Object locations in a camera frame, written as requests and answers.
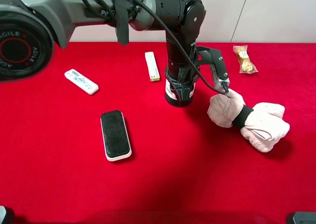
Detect gold chocolate pack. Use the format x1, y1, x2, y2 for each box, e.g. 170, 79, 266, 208
233, 45, 258, 74

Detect green white small box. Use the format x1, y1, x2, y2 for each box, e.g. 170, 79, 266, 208
145, 52, 160, 82

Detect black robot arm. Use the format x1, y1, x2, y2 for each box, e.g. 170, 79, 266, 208
0, 0, 206, 107

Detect black white board eraser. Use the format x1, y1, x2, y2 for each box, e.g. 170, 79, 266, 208
100, 110, 132, 162

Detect white remote control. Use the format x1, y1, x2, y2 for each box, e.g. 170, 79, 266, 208
64, 69, 99, 95

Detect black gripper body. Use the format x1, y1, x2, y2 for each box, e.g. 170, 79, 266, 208
165, 68, 198, 101

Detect pink rolled towel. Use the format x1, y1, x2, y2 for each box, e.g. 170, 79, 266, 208
207, 90, 290, 152

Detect red tablecloth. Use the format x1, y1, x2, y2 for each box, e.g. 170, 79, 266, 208
0, 42, 316, 224

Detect black mesh pen cup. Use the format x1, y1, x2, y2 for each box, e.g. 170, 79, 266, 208
165, 68, 197, 107

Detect black cable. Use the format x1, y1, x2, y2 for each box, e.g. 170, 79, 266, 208
79, 0, 230, 94

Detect dark base right corner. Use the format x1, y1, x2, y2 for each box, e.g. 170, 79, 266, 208
286, 212, 316, 224

